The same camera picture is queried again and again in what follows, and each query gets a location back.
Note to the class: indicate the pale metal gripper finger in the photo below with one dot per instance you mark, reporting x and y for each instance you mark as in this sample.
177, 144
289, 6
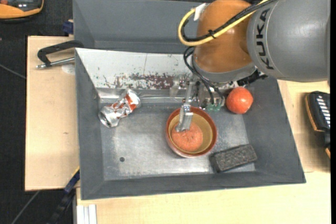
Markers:
180, 119
189, 120

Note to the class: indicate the yellow bowl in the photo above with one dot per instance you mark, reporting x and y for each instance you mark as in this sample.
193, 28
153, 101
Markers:
206, 128

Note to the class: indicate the orange rough ball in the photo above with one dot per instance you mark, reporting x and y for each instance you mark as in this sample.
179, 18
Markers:
187, 140

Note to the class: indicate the red bowl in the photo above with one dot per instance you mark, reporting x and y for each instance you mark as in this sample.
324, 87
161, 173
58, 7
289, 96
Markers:
214, 136

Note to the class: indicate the red-orange round fruit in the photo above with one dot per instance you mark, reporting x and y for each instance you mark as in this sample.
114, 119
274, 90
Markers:
239, 100

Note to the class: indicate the grey metal bin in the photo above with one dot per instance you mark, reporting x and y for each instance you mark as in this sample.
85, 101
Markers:
147, 144

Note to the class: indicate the black rough block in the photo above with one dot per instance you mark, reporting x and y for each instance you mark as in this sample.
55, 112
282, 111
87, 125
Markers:
233, 158

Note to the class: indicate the crushed silver and red can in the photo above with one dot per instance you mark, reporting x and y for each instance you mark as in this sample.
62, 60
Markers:
119, 110

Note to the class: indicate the pale wood flat board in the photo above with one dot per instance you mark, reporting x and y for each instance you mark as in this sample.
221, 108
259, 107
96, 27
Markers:
50, 118

